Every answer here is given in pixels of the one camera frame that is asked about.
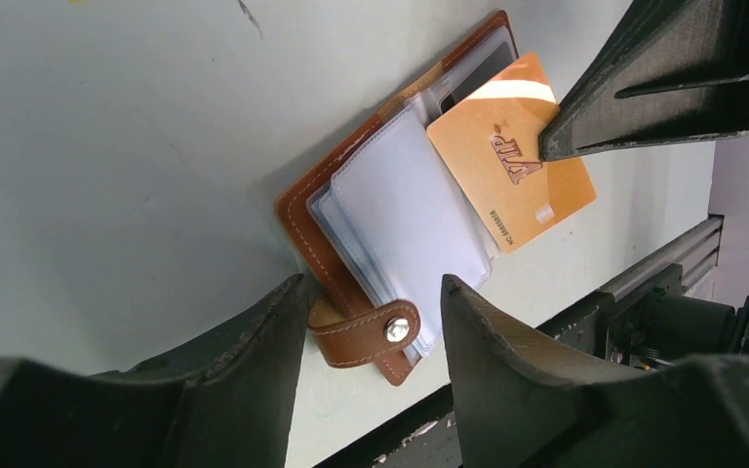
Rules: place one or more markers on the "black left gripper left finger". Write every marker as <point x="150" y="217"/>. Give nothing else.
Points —
<point x="222" y="399"/>

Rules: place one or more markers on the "brown leather card holder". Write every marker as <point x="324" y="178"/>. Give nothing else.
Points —
<point x="380" y="220"/>

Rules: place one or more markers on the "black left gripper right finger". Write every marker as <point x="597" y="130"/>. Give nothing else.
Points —
<point x="523" y="399"/>

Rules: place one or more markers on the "aluminium frame rail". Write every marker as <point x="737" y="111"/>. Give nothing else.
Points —
<point x="697" y="251"/>

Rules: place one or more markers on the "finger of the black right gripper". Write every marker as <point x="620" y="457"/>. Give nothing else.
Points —
<point x="671" y="72"/>

